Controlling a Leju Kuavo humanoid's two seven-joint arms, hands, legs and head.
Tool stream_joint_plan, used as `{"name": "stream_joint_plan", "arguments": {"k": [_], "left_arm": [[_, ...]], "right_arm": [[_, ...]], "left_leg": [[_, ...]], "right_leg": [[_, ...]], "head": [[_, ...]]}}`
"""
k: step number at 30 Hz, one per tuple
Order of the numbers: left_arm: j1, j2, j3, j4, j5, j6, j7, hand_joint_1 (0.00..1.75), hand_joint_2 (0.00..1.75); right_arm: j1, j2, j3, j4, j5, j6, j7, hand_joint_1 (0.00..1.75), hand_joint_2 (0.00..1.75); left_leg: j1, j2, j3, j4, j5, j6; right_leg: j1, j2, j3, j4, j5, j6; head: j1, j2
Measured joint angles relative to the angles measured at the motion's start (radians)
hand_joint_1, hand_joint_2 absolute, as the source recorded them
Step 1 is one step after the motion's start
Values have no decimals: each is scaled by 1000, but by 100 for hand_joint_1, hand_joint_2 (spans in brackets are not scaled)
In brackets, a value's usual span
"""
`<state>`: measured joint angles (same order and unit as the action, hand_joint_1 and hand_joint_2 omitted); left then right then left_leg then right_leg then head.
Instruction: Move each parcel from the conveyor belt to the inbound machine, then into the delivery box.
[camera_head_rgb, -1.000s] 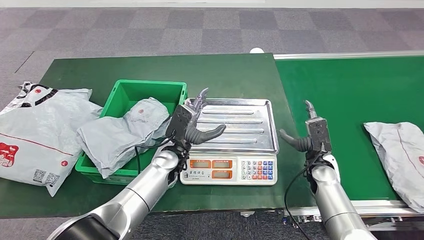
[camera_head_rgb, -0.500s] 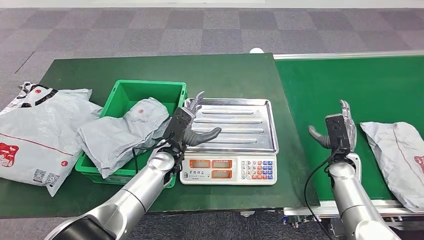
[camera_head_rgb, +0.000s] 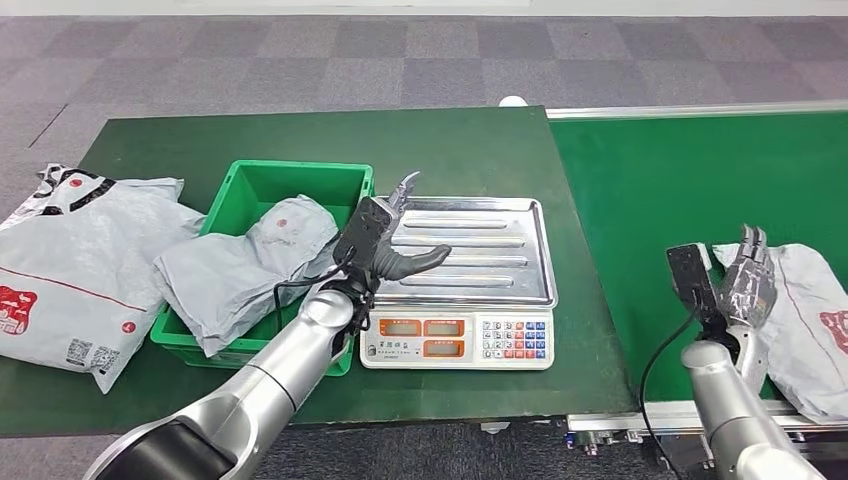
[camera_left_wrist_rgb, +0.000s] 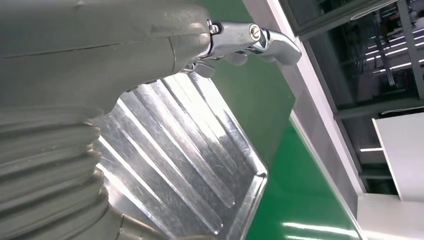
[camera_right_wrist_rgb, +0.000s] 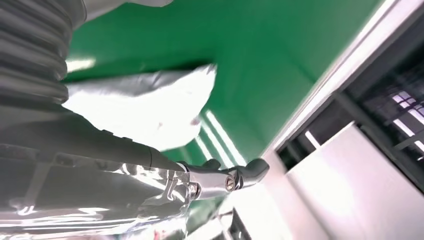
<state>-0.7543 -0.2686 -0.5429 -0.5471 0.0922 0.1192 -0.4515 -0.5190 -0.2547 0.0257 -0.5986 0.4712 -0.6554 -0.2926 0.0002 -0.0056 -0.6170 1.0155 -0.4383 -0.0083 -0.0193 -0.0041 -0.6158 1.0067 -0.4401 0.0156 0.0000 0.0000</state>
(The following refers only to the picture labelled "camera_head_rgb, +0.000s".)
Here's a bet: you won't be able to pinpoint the grey parcel bag red picture print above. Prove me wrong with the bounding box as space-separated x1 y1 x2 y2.
712 241 848 425

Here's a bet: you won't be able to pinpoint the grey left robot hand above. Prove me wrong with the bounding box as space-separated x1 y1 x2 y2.
360 170 454 293

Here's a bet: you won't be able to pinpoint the large grey bag QR codes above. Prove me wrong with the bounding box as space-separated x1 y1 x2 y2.
0 163 207 395

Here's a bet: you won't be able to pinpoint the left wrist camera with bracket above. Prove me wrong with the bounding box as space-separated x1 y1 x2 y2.
332 195 400 268

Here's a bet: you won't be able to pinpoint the white scale with steel tray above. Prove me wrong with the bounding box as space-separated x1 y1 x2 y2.
358 195 559 371

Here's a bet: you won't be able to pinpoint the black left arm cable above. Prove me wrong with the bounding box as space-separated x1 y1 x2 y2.
272 248 352 333

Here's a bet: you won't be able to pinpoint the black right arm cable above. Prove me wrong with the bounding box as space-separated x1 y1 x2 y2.
639 307 700 480

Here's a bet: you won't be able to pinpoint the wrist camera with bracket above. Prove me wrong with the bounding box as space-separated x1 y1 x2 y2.
665 242 740 352
332 195 400 268

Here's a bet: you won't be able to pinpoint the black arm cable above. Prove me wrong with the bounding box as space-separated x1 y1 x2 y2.
272 248 352 333
639 307 700 480

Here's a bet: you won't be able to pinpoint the green plastic crate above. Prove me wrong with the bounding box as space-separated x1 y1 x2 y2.
150 158 376 378

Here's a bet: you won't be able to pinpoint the grey parcel bag small red dot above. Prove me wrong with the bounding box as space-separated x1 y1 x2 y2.
153 193 340 359

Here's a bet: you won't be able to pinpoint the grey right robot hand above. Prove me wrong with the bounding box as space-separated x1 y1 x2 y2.
718 223 778 329

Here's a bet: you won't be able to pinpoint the green conveyor belt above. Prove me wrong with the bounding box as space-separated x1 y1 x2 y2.
547 99 848 458

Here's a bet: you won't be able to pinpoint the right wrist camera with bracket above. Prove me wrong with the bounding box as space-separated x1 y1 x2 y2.
665 242 740 352

